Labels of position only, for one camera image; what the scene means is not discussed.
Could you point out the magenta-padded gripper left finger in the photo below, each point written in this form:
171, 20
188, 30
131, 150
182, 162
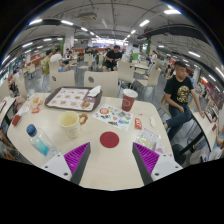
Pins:
56, 165

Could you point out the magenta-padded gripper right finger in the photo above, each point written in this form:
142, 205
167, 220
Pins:
165, 165

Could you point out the clear blue-capped water bottle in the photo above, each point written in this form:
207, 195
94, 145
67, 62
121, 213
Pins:
41, 143

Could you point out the small pink packet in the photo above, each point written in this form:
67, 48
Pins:
159, 150

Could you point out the clear plastic bag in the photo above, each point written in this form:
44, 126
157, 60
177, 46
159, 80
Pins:
146, 138

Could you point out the small white sachet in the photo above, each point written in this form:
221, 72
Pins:
152, 121

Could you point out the red ketchup packet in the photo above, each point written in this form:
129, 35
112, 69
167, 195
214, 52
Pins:
138, 123

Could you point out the white side table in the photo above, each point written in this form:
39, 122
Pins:
203, 128
6, 108

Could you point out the person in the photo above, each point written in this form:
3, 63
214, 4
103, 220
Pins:
6, 146
112, 58
46, 65
218, 143
56, 58
178, 91

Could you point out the flat round red coaster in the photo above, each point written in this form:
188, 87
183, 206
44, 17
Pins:
109, 139

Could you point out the red flat packet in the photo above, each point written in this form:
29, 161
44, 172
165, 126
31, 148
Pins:
16, 120

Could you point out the white paper slip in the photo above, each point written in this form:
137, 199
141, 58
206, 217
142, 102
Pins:
23, 111

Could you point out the clear food wrapper with snacks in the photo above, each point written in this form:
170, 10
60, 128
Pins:
36, 102

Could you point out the round fried pastry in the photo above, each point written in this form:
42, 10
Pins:
85, 104

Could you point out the brown tray with paper liner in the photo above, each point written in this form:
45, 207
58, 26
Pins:
66, 98

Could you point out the colourful sticker sheet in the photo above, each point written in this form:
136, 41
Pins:
113, 117

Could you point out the red paper cup with lid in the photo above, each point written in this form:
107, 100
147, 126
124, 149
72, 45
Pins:
128, 101

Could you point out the crumpled white napkin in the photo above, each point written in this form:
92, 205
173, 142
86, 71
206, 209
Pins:
95, 91

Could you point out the beige chair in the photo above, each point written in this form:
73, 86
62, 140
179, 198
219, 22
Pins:
62, 80
103, 81

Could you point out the beige chairs group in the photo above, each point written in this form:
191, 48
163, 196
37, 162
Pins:
126, 71

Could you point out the ceiling air conditioning unit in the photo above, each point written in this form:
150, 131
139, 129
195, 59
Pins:
87, 16

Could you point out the ceiling lights group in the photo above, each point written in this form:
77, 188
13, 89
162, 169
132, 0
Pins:
171, 11

